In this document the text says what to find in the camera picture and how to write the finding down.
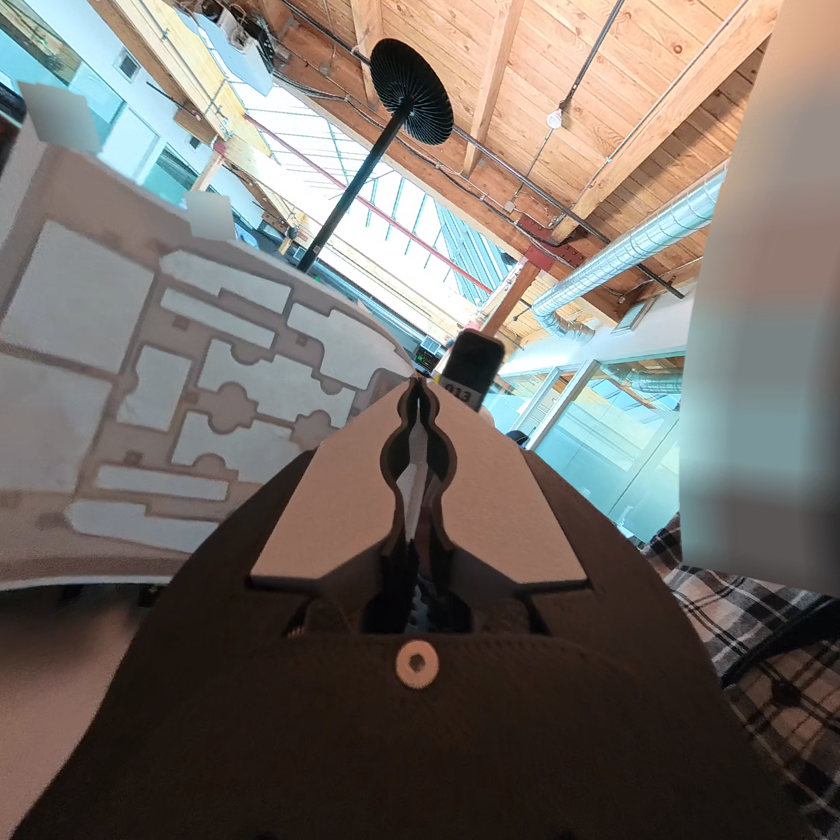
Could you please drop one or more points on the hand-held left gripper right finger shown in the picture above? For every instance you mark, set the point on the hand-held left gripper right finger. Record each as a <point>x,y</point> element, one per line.
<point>519,525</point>

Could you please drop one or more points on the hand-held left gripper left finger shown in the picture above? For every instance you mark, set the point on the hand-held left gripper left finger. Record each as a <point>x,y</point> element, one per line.
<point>322,525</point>

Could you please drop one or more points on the white sticker sheet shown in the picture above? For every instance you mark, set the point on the white sticker sheet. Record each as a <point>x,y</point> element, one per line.
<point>131,394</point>

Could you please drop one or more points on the black pole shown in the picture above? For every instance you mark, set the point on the black pole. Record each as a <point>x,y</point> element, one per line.
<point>374,145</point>

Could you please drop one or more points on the silver ventilation duct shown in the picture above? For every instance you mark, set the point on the silver ventilation duct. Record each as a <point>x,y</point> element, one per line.
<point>630,250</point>

